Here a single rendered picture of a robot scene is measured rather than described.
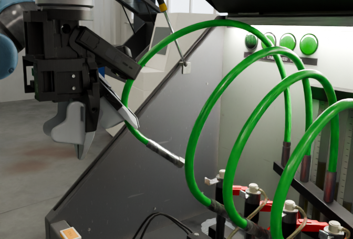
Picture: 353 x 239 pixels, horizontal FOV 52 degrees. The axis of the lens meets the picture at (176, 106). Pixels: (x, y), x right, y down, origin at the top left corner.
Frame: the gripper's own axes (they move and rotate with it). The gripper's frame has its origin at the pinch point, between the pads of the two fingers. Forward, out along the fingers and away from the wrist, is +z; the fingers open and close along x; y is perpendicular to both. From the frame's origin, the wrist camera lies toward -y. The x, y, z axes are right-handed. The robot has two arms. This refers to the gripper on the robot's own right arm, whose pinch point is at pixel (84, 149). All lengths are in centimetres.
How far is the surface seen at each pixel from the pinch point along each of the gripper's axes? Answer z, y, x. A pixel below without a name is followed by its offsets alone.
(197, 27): -18.3, -27.6, -8.1
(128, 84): -6.8, -14.7, -13.4
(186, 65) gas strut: -8, -43, -30
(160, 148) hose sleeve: 6.8, -20.9, -10.7
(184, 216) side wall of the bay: 39, -44, -31
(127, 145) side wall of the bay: 12.5, -24.3, -31.2
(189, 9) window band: -49, -380, -458
